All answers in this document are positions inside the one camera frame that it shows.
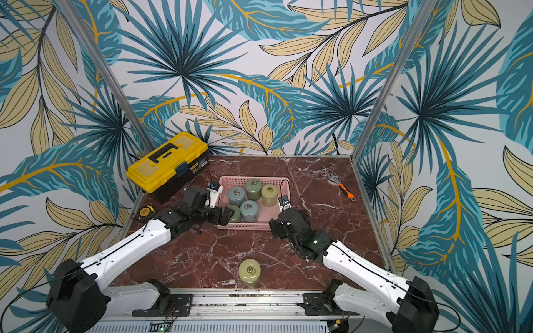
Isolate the yellow black toolbox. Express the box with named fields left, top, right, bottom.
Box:
left=126, top=132, right=208, bottom=203

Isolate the blue tea canister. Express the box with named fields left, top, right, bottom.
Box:
left=227, top=187, right=247, bottom=207
left=240, top=200, right=259, bottom=223

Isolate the aluminium front rail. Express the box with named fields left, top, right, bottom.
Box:
left=74, top=288, right=426, bottom=333

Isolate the yellow-green tea canister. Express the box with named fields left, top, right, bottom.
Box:
left=239, top=259, right=262, bottom=287
left=261, top=184, right=279, bottom=207

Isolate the green tea canister back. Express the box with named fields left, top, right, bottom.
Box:
left=245, top=178, right=262, bottom=201

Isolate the pink perforated plastic basket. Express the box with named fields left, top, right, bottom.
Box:
left=216, top=176, right=291, bottom=231

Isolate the blue tea canister front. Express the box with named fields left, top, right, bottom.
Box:
left=240, top=200, right=259, bottom=223

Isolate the yellow black tape measure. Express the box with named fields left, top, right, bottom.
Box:
left=137, top=205, right=156, bottom=221

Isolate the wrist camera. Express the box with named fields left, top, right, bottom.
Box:
left=208, top=182, right=224, bottom=208
left=278, top=195, right=291, bottom=212

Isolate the yellow-green tea canister right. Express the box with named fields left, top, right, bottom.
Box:
left=261, top=184, right=279, bottom=207

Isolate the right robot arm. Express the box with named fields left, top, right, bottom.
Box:
left=269, top=208, right=440, bottom=332

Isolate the aluminium frame post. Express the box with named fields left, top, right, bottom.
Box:
left=56, top=0, right=155, bottom=151
left=351, top=1, right=436, bottom=167

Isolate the orange handled adjustable wrench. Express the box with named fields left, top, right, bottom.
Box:
left=326, top=172, right=356, bottom=202

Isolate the blue tea canister back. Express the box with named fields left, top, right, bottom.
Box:
left=227, top=187, right=247, bottom=207

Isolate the yellow-green tea canister front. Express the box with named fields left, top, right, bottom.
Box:
left=239, top=259, right=262, bottom=287

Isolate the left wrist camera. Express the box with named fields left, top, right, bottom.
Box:
left=208, top=182, right=224, bottom=208

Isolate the right aluminium frame post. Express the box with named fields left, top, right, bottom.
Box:
left=351, top=1, right=436, bottom=167

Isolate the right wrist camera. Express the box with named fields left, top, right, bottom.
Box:
left=278, top=195, right=291, bottom=212

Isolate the dark green tea canister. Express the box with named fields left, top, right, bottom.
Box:
left=228, top=204, right=242, bottom=223

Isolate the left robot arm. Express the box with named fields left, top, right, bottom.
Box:
left=47, top=184, right=233, bottom=332

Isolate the left aluminium frame post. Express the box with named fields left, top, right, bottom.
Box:
left=56, top=0, right=155, bottom=151

